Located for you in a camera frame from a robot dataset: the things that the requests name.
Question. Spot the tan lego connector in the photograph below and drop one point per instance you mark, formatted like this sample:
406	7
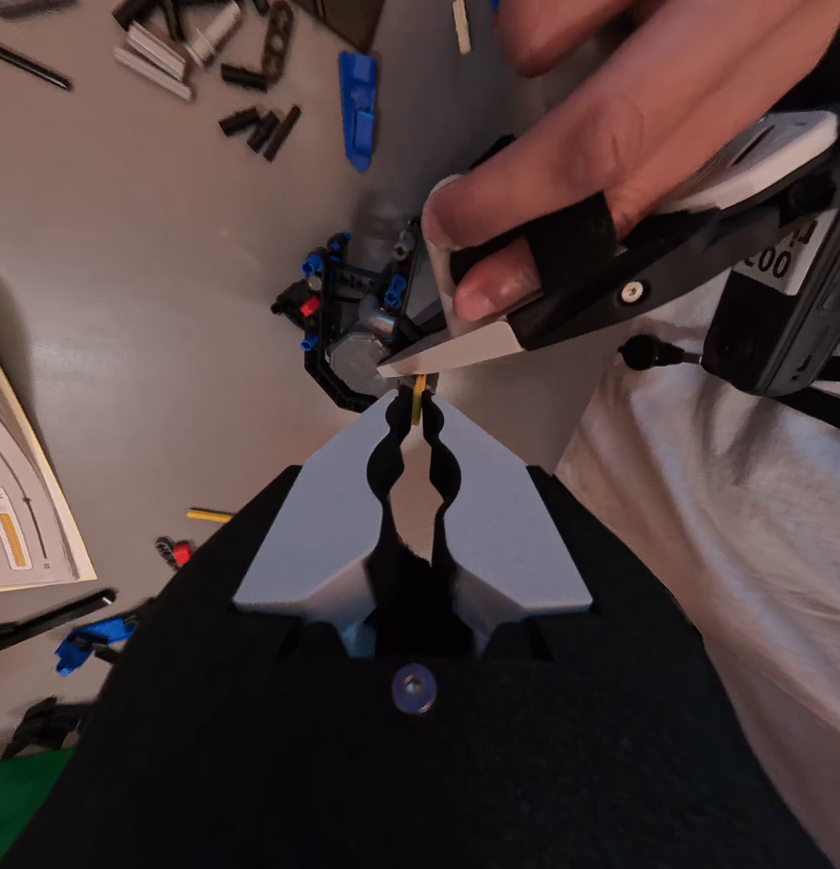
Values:
462	27

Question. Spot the blue pointed lego panel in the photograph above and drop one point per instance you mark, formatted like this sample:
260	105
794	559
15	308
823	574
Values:
357	108

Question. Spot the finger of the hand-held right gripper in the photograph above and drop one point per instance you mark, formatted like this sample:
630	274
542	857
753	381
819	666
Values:
474	346

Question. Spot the black lego chassis assembly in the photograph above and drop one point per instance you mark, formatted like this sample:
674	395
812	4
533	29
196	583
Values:
345	353

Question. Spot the lego instruction booklet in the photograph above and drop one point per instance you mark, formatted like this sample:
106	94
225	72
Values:
26	489

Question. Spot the person's right hand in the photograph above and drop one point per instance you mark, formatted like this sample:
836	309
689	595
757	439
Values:
630	102

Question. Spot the pile of lego beams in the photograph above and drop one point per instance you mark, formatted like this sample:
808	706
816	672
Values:
209	61

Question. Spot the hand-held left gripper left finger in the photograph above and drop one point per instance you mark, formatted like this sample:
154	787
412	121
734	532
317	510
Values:
311	543

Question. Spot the black long rod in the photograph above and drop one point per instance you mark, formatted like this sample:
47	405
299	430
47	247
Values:
46	621

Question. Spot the black lego axle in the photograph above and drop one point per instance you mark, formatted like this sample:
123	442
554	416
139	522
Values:
33	66

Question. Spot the green bin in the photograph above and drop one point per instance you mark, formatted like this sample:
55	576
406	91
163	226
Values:
19	808

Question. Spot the heap of black lego pieces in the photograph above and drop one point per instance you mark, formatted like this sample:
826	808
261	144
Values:
46	726

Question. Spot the blue lego panel piece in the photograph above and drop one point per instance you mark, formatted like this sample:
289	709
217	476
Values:
94	641

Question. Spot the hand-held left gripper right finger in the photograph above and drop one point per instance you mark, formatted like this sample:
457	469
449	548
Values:
515	543

